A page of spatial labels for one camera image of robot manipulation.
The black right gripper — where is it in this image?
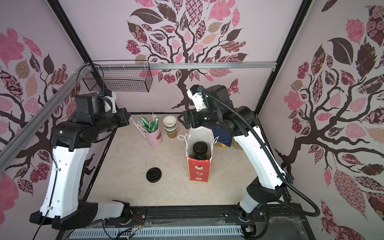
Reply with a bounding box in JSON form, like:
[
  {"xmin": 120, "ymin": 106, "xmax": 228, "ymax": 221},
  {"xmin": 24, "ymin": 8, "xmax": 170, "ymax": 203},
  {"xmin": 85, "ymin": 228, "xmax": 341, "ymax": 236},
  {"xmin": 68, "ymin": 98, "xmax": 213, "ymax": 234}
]
[{"xmin": 177, "ymin": 107, "xmax": 221, "ymax": 129}]

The red white paper takeout bag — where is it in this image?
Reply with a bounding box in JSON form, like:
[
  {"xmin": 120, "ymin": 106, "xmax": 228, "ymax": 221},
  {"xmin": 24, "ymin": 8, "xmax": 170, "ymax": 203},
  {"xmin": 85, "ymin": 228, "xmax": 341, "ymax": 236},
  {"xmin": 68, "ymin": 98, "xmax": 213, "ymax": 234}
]
[{"xmin": 178, "ymin": 127, "xmax": 218, "ymax": 183}]

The black plastic cup lid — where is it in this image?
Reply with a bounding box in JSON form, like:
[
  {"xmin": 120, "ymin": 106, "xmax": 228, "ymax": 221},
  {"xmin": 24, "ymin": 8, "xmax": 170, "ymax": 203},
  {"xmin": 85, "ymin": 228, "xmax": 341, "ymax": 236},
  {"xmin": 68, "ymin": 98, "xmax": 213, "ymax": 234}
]
[
  {"xmin": 192, "ymin": 154, "xmax": 207, "ymax": 161},
  {"xmin": 193, "ymin": 141, "xmax": 208, "ymax": 156}
]

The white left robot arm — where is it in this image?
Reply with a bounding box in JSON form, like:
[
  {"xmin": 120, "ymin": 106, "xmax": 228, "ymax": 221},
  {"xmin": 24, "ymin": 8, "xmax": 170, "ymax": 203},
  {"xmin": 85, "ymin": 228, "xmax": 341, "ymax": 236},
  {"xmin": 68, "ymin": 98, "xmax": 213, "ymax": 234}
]
[{"xmin": 30, "ymin": 91, "xmax": 131, "ymax": 231}]

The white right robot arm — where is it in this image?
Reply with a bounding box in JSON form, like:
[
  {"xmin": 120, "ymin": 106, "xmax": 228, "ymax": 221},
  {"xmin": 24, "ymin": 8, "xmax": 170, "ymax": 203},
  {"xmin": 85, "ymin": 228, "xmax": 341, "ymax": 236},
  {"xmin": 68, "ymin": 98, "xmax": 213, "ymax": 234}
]
[{"xmin": 178, "ymin": 85, "xmax": 320, "ymax": 221}]

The navy blue paper bags stack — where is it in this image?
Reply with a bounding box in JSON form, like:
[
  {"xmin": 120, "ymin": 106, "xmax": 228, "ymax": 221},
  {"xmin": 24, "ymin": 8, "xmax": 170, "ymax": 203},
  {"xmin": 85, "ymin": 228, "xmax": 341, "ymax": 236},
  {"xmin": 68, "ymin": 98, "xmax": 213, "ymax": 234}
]
[{"xmin": 211, "ymin": 126, "xmax": 233, "ymax": 148}]

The pink plastic straw holder cup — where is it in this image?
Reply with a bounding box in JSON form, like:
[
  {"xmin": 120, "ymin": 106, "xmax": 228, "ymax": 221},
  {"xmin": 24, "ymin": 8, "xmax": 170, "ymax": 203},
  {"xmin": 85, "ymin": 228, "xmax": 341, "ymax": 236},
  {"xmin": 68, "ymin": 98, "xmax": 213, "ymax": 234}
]
[{"xmin": 145, "ymin": 128, "xmax": 163, "ymax": 147}]

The stack of green paper cups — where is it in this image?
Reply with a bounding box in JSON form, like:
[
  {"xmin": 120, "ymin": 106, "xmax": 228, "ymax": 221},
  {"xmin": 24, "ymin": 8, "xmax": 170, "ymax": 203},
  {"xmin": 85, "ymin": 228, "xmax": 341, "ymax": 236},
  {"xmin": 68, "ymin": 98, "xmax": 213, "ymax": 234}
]
[{"xmin": 163, "ymin": 116, "xmax": 177, "ymax": 139}]

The stack of black cup lids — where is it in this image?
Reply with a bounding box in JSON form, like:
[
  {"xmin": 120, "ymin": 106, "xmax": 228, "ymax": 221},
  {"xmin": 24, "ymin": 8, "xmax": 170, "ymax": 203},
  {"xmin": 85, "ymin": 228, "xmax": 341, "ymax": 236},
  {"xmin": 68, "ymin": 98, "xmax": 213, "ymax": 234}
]
[{"xmin": 146, "ymin": 168, "xmax": 162, "ymax": 183}]

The aluminium diagonal rail left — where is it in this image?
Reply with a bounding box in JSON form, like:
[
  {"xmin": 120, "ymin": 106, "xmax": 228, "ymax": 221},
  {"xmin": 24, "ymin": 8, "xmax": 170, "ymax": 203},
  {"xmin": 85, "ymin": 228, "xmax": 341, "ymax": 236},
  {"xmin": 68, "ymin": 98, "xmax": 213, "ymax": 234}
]
[{"xmin": 1, "ymin": 64, "xmax": 87, "ymax": 172}]

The black wire mesh basket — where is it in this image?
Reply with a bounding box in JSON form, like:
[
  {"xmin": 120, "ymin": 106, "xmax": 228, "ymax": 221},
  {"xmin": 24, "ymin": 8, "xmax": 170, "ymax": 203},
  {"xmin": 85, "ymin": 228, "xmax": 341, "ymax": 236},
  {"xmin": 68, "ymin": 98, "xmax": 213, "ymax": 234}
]
[{"xmin": 80, "ymin": 60, "xmax": 153, "ymax": 93}]

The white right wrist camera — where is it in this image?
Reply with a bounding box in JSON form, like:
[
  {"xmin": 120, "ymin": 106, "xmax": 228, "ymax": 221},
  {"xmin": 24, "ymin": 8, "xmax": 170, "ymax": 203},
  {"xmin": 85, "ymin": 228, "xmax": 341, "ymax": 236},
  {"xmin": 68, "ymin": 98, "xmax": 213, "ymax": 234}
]
[{"xmin": 187, "ymin": 85, "xmax": 207, "ymax": 112}]

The aluminium horizontal rail back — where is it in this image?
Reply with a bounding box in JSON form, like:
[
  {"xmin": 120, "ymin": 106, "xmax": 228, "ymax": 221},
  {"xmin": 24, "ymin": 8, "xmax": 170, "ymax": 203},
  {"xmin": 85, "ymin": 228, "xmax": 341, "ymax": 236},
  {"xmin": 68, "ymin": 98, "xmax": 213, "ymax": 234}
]
[{"xmin": 98, "ymin": 61, "xmax": 277, "ymax": 70}]

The black vertical frame post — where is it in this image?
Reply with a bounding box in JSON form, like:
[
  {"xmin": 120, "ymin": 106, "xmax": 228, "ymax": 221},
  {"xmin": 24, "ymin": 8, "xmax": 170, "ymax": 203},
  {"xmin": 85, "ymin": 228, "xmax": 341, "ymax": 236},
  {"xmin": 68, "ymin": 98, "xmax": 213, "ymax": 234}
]
[{"xmin": 48, "ymin": 0, "xmax": 114, "ymax": 96}]

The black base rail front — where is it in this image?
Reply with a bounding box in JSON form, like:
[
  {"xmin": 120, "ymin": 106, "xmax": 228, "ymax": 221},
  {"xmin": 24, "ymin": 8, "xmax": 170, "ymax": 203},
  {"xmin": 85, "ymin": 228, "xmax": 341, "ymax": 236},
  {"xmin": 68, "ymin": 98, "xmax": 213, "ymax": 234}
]
[{"xmin": 56, "ymin": 204, "xmax": 315, "ymax": 240}]

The white slotted cable duct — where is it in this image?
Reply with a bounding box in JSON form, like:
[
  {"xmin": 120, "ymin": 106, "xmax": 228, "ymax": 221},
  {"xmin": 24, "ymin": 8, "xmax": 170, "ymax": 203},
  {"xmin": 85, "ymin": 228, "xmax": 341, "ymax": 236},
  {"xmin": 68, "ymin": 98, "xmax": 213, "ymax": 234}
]
[{"xmin": 69, "ymin": 226, "xmax": 243, "ymax": 240}]

